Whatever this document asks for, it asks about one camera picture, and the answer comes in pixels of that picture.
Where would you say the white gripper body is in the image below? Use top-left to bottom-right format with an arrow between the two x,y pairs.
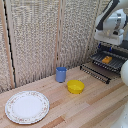
93,29 -> 125,47

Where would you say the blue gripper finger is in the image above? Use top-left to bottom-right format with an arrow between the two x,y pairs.
108,46 -> 114,54
97,42 -> 102,50

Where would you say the black dish rack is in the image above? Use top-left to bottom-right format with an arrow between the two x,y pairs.
79,36 -> 128,85

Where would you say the yellow bowl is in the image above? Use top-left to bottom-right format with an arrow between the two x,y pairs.
66,79 -> 86,95

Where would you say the blue cup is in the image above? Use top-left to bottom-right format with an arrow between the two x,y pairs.
54,66 -> 68,84

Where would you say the white patterned plate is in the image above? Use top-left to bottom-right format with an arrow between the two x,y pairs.
4,90 -> 51,126

